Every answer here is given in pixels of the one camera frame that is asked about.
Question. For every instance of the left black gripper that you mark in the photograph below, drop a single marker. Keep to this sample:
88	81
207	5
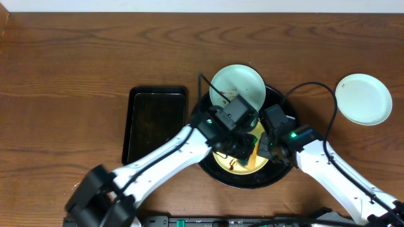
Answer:
241	148

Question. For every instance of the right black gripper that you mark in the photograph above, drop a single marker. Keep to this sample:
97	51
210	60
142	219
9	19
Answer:
266	147

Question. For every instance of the green and yellow sponge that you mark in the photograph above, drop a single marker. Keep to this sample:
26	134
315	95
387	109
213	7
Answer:
251	162

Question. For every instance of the yellow plate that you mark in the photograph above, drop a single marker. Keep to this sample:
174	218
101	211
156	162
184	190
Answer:
230	164

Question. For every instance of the light blue plate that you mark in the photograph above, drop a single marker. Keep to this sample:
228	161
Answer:
363	99
235	80

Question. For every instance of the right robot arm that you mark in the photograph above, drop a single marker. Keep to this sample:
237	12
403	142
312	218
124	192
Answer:
308	151

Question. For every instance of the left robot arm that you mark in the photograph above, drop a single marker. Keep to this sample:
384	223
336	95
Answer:
111	198

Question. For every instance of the black round tray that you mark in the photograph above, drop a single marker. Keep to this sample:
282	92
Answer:
267	175

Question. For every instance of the black rectangular tray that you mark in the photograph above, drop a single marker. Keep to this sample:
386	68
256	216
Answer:
155	115

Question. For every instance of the light blue plate top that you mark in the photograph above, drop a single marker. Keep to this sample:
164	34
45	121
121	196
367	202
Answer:
235	80

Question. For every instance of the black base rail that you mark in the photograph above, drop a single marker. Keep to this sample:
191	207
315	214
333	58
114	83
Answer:
165	221

